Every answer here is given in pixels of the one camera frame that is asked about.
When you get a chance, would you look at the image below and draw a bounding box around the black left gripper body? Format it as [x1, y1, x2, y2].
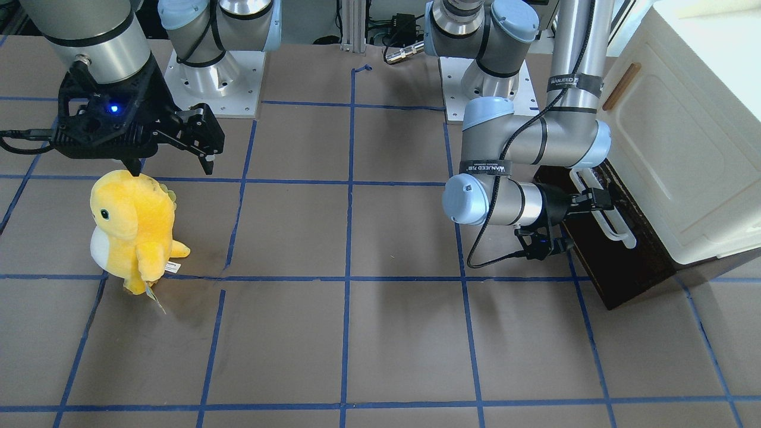
[538, 182, 614, 228]

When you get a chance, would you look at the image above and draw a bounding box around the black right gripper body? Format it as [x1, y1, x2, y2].
[52, 56, 181, 160]

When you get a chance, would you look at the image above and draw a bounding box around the dark brown wooden drawer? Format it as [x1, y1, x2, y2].
[561, 160, 706, 310]

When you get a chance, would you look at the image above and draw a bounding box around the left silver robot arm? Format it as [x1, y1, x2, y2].
[424, 1, 611, 230]

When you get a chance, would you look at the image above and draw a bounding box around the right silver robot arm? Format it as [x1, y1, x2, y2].
[21, 1, 179, 176]

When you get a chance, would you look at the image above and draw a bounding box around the yellow plush dinosaur toy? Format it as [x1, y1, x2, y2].
[89, 169, 190, 301]

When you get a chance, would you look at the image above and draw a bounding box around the cream plastic storage box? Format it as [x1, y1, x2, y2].
[599, 1, 760, 265]

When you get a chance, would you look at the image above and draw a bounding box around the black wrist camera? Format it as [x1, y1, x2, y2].
[510, 228, 574, 260]

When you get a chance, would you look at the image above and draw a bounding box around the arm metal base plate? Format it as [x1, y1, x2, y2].
[164, 51, 266, 118]
[439, 56, 540, 124]

